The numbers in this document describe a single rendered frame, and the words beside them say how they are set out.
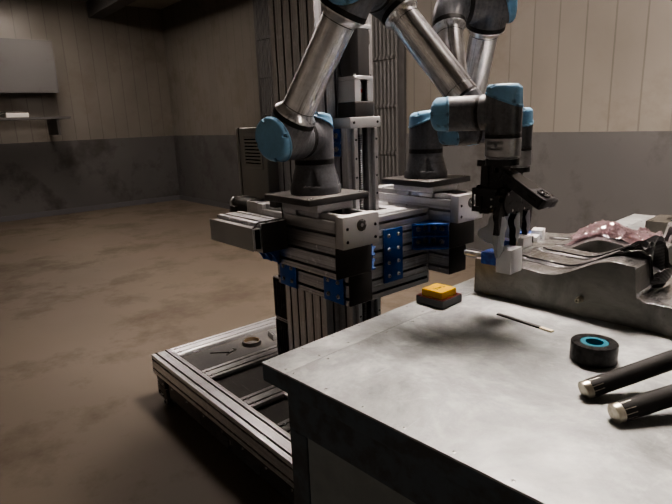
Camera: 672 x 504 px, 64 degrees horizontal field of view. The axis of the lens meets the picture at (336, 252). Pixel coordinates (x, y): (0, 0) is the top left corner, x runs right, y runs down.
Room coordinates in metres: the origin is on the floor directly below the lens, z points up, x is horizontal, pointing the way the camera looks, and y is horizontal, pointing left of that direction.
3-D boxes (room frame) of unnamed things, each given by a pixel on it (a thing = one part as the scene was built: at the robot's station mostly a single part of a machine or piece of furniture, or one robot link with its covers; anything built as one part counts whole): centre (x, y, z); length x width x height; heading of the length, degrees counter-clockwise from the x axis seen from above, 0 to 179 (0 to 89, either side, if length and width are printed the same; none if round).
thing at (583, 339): (0.91, -0.46, 0.82); 0.08 x 0.08 x 0.04
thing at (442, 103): (1.23, -0.29, 1.25); 0.11 x 0.11 x 0.08; 57
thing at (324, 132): (1.58, 0.06, 1.20); 0.13 x 0.12 x 0.14; 147
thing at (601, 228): (1.53, -0.82, 0.90); 0.26 x 0.18 x 0.08; 60
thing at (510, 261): (1.18, -0.35, 0.93); 0.13 x 0.05 x 0.05; 43
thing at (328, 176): (1.59, 0.05, 1.09); 0.15 x 0.15 x 0.10
